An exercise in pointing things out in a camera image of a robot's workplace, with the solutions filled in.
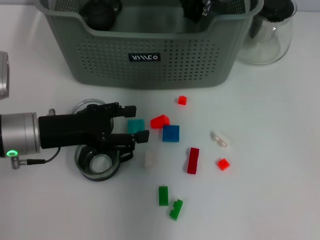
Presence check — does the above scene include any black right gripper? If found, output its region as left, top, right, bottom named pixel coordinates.
left=197, top=0, right=213, bottom=18

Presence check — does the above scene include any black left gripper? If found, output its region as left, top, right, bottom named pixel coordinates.
left=37, top=101, right=151, bottom=152

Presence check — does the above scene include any grey perforated storage basket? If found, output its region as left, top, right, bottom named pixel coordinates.
left=37, top=0, right=265, bottom=90

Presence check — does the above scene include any teal square building brick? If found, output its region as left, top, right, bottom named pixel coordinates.
left=127, top=118, right=146, bottom=135

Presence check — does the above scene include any red sloped building brick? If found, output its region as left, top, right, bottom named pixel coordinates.
left=149, top=114, right=171, bottom=130

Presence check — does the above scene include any blue square building brick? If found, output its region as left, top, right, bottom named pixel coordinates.
left=161, top=124, right=180, bottom=143

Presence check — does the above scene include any dark red long brick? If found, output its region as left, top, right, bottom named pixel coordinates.
left=186, top=147, right=200, bottom=175

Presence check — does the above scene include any glass teapot black lid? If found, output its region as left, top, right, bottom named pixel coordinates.
left=236, top=0, right=294, bottom=66

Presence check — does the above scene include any green rectangular building brick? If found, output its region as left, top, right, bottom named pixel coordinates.
left=157, top=185, right=170, bottom=207

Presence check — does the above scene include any green notched building brick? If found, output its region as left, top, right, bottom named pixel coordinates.
left=168, top=199, right=184, bottom=222

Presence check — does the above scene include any black round teapot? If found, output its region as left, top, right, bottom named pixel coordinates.
left=79, top=0, right=123, bottom=31

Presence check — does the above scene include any left wrist camera housing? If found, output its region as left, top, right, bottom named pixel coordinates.
left=0, top=50, right=11, bottom=100

